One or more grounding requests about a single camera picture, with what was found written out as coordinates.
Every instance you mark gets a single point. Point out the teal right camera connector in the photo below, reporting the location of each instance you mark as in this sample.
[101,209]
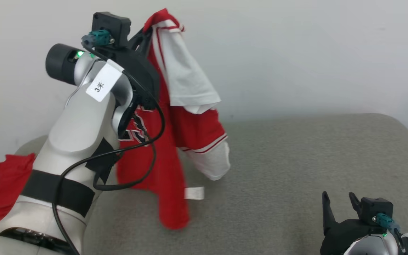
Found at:
[384,220]

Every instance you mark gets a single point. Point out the red white jersey shirt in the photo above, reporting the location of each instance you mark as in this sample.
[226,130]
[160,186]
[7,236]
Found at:
[168,170]

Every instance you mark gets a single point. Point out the teal camera connector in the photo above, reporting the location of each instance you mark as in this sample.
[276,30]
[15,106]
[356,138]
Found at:
[99,37]
[384,220]

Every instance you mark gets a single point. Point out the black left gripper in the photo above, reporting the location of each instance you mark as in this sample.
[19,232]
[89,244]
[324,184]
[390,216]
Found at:
[142,76]

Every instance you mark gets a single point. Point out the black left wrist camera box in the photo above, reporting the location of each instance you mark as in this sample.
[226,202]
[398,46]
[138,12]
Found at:
[112,26]

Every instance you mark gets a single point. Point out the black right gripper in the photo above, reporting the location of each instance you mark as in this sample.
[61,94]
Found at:
[345,237]

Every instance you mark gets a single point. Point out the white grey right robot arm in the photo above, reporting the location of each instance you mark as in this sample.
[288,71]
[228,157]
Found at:
[384,246]

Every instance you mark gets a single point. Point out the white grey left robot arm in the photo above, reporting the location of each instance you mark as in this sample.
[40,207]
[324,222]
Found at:
[80,124]

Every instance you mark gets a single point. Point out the white paper label tag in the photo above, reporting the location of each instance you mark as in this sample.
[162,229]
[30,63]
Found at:
[101,85]

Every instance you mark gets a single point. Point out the teal left camera connector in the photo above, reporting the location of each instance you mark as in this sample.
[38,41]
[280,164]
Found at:
[99,37]

